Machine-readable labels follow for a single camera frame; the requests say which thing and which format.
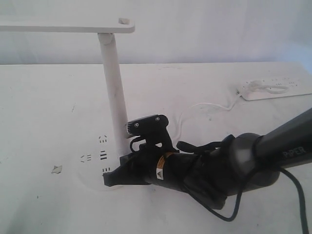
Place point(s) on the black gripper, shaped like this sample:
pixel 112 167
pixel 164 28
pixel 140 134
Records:
pixel 152 161

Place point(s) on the white desk lamp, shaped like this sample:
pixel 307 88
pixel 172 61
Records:
pixel 92 175

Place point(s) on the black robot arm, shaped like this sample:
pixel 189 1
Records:
pixel 210 173

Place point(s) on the torn paper scrap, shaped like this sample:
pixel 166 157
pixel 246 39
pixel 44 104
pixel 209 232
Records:
pixel 56 169

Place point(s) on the white power strip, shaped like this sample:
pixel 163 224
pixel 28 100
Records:
pixel 274 87

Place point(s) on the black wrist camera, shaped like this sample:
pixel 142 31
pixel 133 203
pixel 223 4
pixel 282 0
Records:
pixel 154 126

